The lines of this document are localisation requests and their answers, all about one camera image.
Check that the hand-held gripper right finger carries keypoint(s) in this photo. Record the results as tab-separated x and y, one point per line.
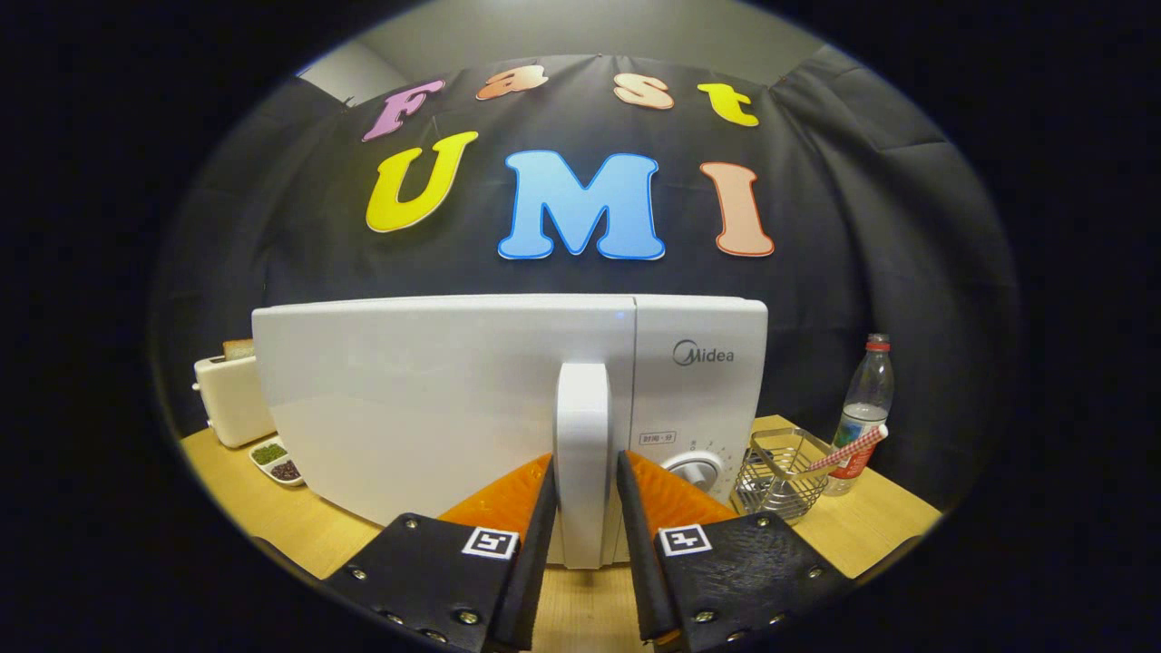
642	562

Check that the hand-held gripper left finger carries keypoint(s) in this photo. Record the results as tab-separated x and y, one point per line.
533	562

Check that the white toaster oven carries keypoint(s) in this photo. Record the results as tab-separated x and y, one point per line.
417	399

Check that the cream toaster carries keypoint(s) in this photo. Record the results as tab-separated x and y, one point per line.
231	404

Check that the red white striped straw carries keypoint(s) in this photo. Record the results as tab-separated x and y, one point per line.
848	449

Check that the clear plastic water bottle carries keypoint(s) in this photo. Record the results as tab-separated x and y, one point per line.
862	408

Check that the white divided bean dish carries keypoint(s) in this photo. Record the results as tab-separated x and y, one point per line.
277	461

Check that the toast slice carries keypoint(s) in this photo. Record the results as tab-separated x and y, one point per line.
239	349

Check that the black backdrop cloth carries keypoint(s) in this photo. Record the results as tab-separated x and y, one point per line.
871	236

